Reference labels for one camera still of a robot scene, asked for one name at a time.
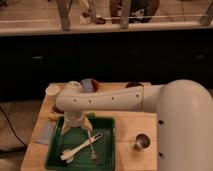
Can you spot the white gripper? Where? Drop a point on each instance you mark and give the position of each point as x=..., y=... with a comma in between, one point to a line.
x=76, y=120

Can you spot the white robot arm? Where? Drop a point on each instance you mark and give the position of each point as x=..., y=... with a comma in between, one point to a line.
x=184, y=110

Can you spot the green plastic tray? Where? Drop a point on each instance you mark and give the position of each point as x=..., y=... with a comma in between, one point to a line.
x=104, y=147

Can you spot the brown red food item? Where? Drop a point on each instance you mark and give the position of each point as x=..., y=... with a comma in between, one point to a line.
x=56, y=110

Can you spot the yellow small object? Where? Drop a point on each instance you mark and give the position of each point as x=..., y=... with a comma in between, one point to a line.
x=54, y=116

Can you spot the grey cloth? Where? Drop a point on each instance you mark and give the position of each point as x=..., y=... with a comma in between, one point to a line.
x=45, y=134

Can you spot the dark red bowl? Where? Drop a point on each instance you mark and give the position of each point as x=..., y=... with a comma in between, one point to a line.
x=89, y=85

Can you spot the white paper cup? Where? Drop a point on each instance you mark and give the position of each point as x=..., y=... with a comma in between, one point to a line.
x=52, y=91

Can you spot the small metal cup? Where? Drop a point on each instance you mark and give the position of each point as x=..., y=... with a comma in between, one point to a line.
x=142, y=142

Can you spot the dark round plate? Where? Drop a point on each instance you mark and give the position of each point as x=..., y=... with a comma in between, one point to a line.
x=133, y=84

